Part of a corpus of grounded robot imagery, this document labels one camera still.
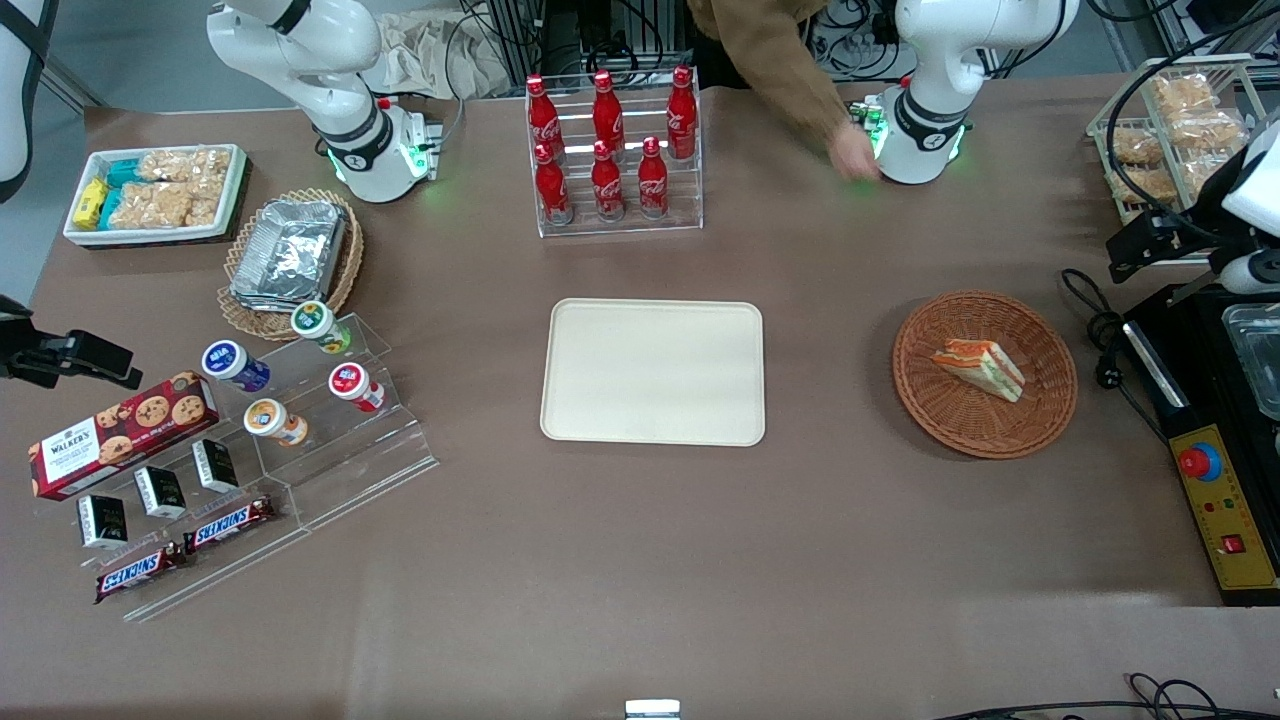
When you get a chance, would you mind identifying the oval wicker basket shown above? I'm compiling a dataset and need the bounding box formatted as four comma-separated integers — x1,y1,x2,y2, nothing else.
217,187,365,343

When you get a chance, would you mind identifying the crumpled beige cloth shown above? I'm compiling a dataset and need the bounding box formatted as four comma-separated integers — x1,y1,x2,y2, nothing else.
372,8,513,101

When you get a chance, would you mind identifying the clear acrylic step display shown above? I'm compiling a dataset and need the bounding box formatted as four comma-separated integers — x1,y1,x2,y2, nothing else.
98,312,440,624

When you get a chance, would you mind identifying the round brown wicker basket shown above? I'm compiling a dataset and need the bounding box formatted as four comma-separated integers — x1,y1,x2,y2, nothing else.
891,290,1079,460

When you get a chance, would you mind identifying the red lid yogurt bottle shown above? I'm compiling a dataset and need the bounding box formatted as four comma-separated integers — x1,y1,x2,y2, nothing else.
328,362,386,413

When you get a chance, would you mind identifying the triangular packaged sandwich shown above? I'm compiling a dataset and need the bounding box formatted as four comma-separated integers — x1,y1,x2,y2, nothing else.
931,338,1027,404

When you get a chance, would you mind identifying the black power cable with plug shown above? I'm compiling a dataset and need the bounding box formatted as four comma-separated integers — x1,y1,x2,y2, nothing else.
1059,267,1171,443

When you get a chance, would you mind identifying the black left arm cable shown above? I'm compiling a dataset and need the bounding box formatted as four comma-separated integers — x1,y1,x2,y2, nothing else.
1102,5,1280,216

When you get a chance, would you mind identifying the black machine with red button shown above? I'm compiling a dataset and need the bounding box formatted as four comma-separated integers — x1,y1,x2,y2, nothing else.
1120,283,1280,609

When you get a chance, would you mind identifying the grey connector block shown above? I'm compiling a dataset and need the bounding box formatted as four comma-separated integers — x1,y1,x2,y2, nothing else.
402,108,447,183

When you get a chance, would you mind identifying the clear bag of rice crackers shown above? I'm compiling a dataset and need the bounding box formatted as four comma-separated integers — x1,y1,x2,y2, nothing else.
138,147,233,184
186,180,227,228
108,182,193,230

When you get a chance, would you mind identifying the brown sleeved forearm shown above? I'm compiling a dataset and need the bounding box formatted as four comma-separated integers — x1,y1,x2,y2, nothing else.
686,0,853,151

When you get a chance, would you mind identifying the yellow snack packet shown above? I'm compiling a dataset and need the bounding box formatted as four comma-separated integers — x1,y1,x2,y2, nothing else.
72,178,109,231

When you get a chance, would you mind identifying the red cola bottle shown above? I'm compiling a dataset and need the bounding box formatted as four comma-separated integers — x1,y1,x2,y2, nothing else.
526,74,563,161
637,136,669,220
591,140,625,221
666,65,698,161
591,69,625,151
534,143,573,226

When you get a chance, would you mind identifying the yellow control panel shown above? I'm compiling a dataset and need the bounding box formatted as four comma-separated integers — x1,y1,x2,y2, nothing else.
1169,424,1280,594

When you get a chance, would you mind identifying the black floor cable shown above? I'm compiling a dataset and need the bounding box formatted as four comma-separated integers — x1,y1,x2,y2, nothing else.
930,672,1280,720

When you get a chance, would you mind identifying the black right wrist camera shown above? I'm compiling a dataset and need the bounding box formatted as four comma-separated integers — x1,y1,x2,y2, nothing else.
0,295,37,383

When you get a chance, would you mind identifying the stack of foil containers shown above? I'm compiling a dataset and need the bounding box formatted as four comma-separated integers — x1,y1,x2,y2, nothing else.
229,198,350,313

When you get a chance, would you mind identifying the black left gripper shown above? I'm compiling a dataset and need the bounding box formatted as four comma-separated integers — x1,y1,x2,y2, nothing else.
1107,210,1238,284

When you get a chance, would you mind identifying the green lit connector block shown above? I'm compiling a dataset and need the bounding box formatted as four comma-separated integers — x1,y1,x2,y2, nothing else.
847,97,893,161

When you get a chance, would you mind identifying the white wire rack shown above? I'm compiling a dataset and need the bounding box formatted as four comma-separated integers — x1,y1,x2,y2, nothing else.
1086,53,1280,267

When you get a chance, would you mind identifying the person's hand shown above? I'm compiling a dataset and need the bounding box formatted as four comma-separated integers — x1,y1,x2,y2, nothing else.
828,122,883,183

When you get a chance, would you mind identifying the orange lid yogurt bottle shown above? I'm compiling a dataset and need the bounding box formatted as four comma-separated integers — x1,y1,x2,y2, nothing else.
243,398,309,447

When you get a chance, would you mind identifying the small black box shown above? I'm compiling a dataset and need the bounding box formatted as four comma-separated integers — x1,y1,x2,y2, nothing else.
192,439,240,495
77,495,130,550
134,466,188,520

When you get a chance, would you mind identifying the green lid yogurt bottle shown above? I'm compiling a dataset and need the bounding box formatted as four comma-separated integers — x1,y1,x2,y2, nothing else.
290,300,353,356

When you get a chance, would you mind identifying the clear bag of fried snacks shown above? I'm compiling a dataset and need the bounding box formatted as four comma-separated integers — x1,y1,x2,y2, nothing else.
1111,165,1181,205
1147,74,1217,114
1184,153,1239,197
1170,109,1248,152
1111,127,1167,167

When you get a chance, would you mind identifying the clear plastic container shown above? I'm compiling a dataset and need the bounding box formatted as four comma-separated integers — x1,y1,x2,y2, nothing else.
1221,303,1280,422

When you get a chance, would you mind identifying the Snickers bar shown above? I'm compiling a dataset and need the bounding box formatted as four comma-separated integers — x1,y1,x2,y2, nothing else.
184,496,277,555
94,543,188,605

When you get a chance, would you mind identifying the red Walkers cookie box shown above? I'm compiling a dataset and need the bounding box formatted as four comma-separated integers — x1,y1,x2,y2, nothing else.
27,371,221,502

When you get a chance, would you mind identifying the red emergency stop button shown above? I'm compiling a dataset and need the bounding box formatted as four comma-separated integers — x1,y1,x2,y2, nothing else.
1177,442,1224,484

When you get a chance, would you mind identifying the clear acrylic bottle rack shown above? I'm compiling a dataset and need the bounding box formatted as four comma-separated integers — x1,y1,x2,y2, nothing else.
526,68,705,240

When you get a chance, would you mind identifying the white rectangular snack tray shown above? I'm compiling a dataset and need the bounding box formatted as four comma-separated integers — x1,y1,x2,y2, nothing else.
62,143,249,248

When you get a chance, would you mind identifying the cream plastic tray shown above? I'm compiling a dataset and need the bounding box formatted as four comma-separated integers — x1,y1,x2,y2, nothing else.
539,297,767,448

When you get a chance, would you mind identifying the blue lid yogurt bottle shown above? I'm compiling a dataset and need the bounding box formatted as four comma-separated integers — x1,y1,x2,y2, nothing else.
201,339,272,393

